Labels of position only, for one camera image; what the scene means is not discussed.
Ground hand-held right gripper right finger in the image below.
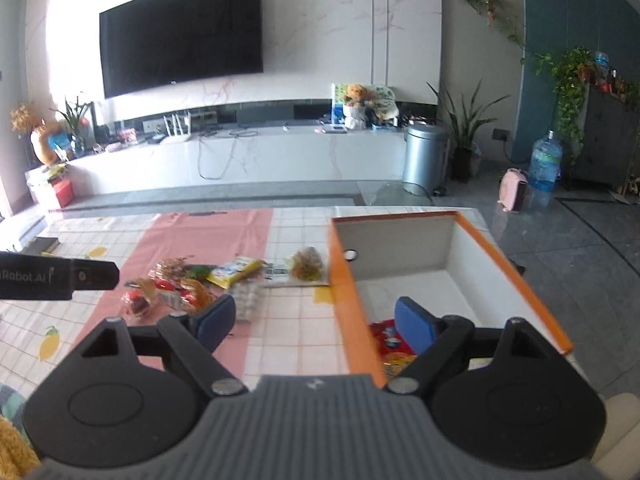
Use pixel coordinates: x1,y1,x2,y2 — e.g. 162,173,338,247
386,297,573,396

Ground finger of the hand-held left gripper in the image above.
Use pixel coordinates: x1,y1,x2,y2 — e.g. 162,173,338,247
71,259,120,292

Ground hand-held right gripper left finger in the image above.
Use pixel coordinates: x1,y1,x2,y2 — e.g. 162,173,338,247
75,294,249,397

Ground red printed snack packet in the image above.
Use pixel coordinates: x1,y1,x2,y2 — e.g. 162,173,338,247
369,320,418,380

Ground orange red snack bag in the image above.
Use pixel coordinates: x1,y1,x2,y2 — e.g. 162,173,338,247
155,277,216,311

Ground small red snack packet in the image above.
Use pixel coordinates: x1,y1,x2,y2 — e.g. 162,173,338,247
121,287,160,318

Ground yellow snack packet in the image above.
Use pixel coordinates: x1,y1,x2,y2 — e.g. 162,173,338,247
206,256,267,289

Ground orange cardboard box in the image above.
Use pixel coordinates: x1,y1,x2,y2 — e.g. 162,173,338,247
327,211,574,391

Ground golden brown snack packet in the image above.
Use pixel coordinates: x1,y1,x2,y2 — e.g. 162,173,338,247
149,257,196,281

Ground white snack packet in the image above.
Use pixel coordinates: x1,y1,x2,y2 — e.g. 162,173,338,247
259,259,332,287

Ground clear bag of yellow chips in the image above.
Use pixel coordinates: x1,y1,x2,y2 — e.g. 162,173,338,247
290,246,328,281

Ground pink checked tablecloth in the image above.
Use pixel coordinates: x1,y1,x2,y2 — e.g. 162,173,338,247
0,207,591,411

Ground red box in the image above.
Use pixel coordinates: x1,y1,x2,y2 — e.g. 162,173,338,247
50,180,75,209

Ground dried yellow flowers in vase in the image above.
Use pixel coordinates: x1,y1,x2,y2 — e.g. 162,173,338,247
11,102,60,166

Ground small green potted plant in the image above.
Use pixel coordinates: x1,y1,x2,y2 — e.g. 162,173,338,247
50,92,96,156

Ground white router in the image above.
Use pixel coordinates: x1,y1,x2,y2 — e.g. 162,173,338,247
162,112,193,142

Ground silver trash can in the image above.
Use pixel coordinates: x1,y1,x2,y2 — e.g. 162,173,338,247
402,124,449,196

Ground pink space heater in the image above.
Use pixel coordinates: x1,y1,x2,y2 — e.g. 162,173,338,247
498,168,530,212

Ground potted long-leaf plant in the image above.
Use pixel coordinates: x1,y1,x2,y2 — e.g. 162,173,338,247
426,79,501,183

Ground yellow fuzzy cloth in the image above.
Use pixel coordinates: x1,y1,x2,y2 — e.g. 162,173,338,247
0,415,41,480

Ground white television cabinet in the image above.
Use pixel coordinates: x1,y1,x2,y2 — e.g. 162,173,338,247
25,125,408,201

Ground blue water bottle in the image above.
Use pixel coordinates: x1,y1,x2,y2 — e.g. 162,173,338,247
528,130,563,193

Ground plush bear flower bouquet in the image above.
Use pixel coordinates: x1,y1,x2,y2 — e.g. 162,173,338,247
341,83,376,130

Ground grey cabinet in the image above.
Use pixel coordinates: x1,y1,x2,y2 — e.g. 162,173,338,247
570,82,640,191

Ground trailing green pothos plant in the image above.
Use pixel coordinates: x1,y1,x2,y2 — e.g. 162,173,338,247
454,0,598,161

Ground black wall television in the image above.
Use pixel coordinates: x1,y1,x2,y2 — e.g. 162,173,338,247
99,0,264,100

